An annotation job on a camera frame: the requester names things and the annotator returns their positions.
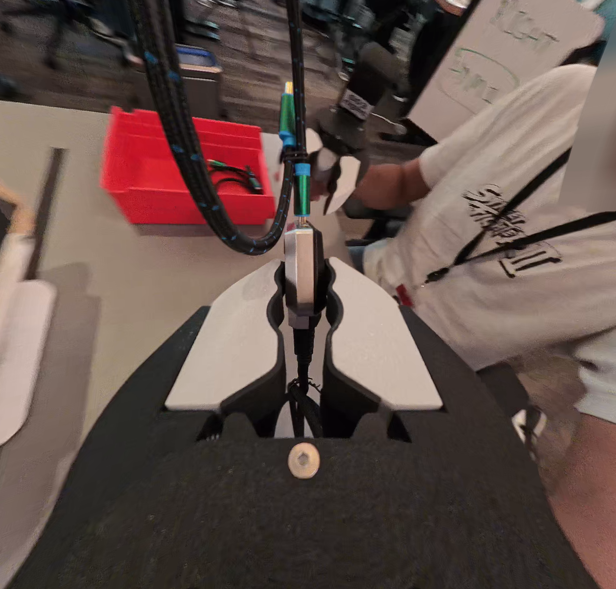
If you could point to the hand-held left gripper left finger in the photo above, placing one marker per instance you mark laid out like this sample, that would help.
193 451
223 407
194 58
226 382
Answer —
226 358

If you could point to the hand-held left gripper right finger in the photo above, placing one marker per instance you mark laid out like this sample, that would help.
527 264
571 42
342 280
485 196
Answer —
380 358

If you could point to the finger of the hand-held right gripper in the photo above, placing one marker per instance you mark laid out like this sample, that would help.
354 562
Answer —
344 180
315 145

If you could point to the red plastic bin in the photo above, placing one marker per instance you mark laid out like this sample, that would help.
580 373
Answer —
144 180

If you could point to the person's left forearm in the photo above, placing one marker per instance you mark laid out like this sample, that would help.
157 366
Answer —
587 512

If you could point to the grey trash bin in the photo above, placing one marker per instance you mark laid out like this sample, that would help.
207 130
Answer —
204 84

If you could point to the white paper sign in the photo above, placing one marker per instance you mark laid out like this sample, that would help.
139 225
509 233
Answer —
500 50

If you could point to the silver stand base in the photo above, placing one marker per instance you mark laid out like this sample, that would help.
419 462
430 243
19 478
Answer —
21 358

